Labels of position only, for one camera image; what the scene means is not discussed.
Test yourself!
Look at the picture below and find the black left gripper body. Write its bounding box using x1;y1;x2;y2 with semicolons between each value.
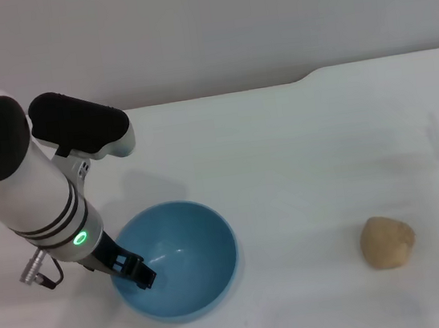
77;225;147;291

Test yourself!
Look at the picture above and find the blue bowl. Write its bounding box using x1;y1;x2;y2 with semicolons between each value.
101;193;247;328

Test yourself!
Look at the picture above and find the beige egg yolk pastry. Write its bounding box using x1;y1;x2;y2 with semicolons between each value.
357;211;420;273

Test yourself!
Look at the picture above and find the left gripper cable with plug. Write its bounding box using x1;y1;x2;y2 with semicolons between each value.
15;246;65;295

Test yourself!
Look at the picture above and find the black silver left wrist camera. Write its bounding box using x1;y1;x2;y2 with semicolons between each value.
25;81;142;196

